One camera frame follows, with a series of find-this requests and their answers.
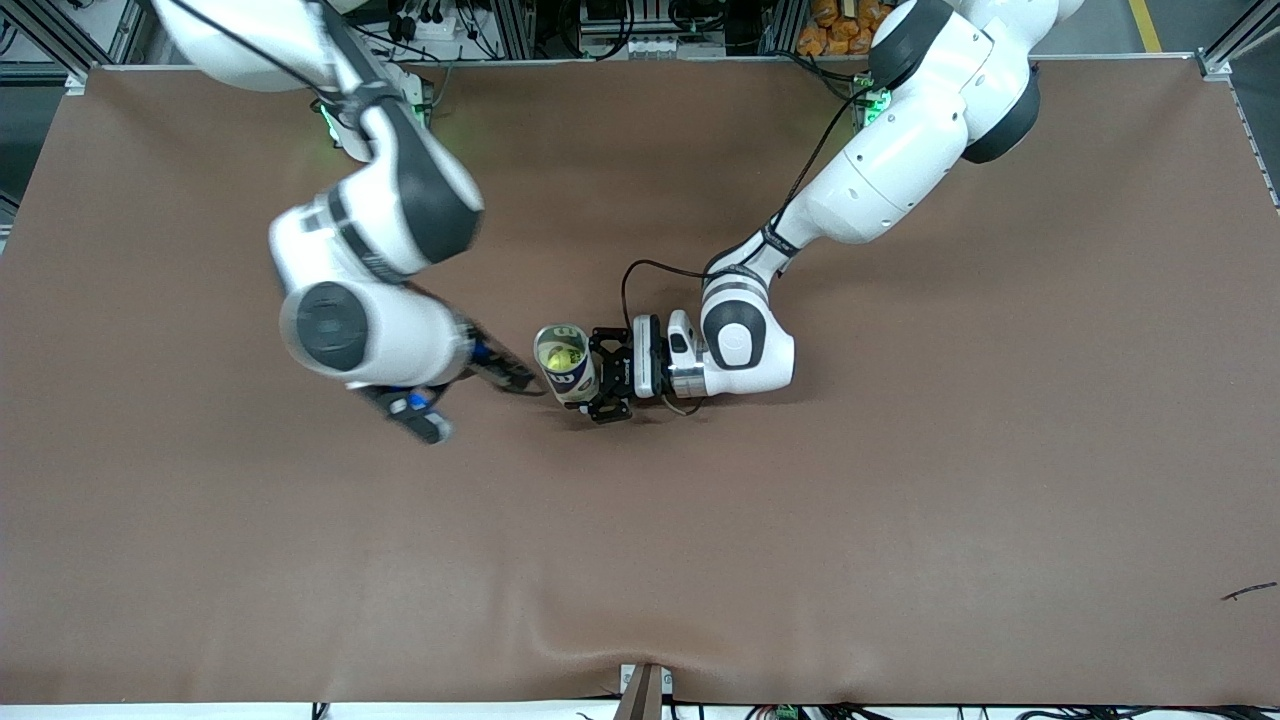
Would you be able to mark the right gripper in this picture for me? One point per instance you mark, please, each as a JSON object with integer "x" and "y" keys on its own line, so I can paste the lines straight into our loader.
{"x": 497, "y": 364}

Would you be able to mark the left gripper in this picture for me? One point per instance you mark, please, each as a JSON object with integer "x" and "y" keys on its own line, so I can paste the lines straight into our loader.
{"x": 612, "y": 377}

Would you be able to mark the clear tennis ball can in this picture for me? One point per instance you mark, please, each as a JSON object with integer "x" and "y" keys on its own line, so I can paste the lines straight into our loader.
{"x": 580, "y": 385}

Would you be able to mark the yellow tennis ball black print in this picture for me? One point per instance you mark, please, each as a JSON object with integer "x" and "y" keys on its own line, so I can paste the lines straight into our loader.
{"x": 562, "y": 352}

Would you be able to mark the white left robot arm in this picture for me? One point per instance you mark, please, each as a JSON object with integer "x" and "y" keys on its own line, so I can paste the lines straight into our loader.
{"x": 900, "y": 170}

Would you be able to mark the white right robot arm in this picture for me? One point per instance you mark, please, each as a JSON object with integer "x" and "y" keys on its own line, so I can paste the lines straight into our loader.
{"x": 380, "y": 200}

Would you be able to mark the brown table cover mat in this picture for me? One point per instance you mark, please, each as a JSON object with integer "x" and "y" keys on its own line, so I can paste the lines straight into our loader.
{"x": 500, "y": 560}

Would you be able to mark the white terminal block strip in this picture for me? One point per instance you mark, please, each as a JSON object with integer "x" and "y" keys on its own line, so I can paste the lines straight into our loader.
{"x": 670, "y": 47}

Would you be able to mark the white power strip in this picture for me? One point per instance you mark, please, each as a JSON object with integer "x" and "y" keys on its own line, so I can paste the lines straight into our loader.
{"x": 450, "y": 35}

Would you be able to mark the green terminal connector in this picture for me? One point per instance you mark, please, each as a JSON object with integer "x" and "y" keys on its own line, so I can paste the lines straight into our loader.
{"x": 785, "y": 713}

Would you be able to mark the orange bags pile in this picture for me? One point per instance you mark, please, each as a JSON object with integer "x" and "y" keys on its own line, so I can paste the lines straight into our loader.
{"x": 825, "y": 30}

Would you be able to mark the thin black strip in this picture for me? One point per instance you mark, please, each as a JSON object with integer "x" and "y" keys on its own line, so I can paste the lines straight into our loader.
{"x": 1245, "y": 593}

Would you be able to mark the aluminium table edge rail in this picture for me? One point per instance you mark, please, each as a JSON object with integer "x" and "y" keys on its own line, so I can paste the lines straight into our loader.
{"x": 600, "y": 61}

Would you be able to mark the metal mounting post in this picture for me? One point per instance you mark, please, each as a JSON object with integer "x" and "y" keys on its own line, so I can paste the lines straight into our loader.
{"x": 640, "y": 695}

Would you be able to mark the aluminium frame strut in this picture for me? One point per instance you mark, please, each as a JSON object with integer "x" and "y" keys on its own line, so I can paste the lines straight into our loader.
{"x": 1225, "y": 55}

